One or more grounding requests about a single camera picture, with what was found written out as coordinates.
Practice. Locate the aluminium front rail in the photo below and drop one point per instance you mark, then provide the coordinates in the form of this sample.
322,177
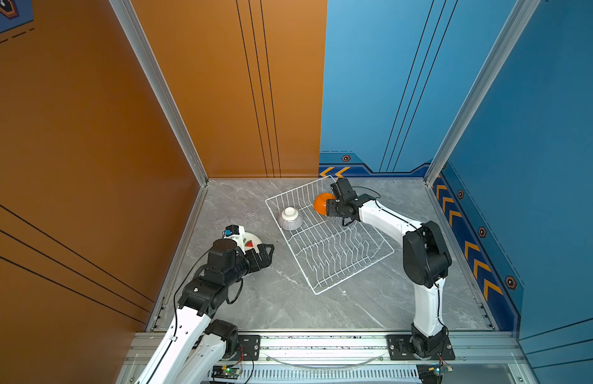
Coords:
355,357

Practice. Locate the small white bowl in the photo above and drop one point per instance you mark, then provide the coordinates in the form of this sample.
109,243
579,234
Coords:
290,219

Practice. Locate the orange bowl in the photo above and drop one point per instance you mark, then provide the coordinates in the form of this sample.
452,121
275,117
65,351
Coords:
320,204

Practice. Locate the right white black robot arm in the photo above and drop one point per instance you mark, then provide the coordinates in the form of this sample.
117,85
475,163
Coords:
426,259

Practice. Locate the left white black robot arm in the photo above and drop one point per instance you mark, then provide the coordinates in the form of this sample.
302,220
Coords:
194,341

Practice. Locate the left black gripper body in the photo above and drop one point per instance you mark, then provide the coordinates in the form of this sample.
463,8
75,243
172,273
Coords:
242,266

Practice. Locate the white wire dish rack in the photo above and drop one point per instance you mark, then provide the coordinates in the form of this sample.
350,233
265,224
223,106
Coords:
326,252

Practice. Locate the left green circuit board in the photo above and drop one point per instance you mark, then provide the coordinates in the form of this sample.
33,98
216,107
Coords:
225,373

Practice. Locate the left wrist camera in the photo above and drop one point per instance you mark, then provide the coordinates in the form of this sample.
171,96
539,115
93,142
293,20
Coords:
235,233

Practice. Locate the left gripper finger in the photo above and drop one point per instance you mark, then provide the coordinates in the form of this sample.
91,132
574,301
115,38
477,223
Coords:
266,248
264,260

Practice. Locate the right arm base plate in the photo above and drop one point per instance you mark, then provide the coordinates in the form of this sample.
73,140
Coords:
404,347

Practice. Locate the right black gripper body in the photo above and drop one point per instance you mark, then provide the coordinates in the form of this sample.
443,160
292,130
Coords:
339,207

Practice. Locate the white plate red pattern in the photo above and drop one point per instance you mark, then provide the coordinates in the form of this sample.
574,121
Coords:
250,242

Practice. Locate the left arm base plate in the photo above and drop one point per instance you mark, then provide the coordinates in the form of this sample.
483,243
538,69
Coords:
243,345

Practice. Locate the right circuit board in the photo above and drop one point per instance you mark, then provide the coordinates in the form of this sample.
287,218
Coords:
433,374

